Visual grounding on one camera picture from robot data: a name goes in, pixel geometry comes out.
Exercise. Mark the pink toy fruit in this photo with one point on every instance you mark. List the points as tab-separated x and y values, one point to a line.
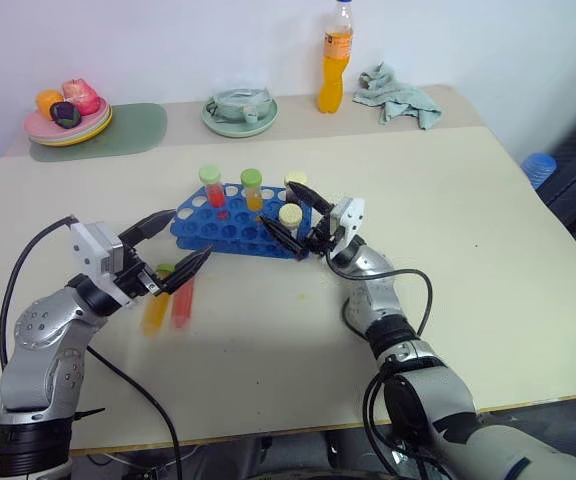
82	95

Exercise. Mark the pink and yellow plate stack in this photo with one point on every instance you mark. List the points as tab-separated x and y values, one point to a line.
68	132

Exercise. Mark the red test tube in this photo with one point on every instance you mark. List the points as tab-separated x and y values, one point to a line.
183	305

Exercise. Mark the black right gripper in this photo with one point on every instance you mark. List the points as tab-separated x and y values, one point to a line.
324	237

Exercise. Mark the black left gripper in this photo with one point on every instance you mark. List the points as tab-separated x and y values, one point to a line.
133	277

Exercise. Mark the dark purple toy fruit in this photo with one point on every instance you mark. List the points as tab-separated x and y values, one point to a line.
64	115

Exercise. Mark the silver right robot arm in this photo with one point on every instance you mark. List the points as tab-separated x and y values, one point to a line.
383	300

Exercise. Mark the orange tube green cap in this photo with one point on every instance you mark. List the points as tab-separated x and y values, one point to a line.
253	192

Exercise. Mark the orange soda bottle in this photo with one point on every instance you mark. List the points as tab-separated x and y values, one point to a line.
333	80

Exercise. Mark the dark rounded shape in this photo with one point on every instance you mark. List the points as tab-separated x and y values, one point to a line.
318	460

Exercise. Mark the green placemat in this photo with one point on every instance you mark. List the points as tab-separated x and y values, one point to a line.
128	135

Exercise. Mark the blue bottle cap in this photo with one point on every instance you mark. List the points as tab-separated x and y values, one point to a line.
539	170

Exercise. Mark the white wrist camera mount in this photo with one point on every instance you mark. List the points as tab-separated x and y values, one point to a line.
350	220
90	250

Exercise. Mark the red tube light-green cap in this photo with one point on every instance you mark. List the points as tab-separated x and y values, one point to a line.
215	192

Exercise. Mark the orange toy fruit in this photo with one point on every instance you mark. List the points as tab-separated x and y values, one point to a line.
48	102

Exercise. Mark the green plate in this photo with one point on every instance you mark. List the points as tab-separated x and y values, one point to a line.
238	127

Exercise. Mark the green cup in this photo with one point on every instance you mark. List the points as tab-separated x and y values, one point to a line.
238	105

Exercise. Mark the blue test tube rack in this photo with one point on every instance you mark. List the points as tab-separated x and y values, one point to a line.
228	232

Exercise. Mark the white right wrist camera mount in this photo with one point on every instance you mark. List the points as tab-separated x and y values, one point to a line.
350	220

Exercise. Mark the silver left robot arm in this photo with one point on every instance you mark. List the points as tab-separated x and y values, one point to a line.
43	350

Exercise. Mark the yellow tube green cap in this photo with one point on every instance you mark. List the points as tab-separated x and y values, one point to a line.
155	312

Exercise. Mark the clear tube cream cap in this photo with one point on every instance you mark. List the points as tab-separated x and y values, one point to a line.
290	216
295	179

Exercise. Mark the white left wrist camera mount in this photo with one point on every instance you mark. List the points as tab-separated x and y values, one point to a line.
90	250

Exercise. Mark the crumpled green cloth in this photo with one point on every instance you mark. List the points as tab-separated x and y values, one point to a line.
398	97

